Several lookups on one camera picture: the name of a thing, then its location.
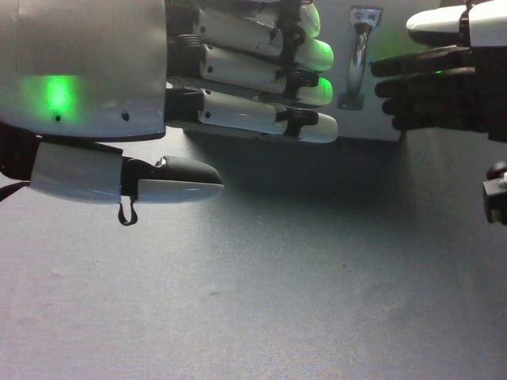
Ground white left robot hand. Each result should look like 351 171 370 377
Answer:
0 0 340 226

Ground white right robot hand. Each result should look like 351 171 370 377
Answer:
370 0 507 143

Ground white cabinet door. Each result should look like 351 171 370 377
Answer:
312 0 443 143

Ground chrome door handle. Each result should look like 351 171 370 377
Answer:
336 6 383 111

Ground grey table cloth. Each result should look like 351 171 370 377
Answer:
0 130 507 380

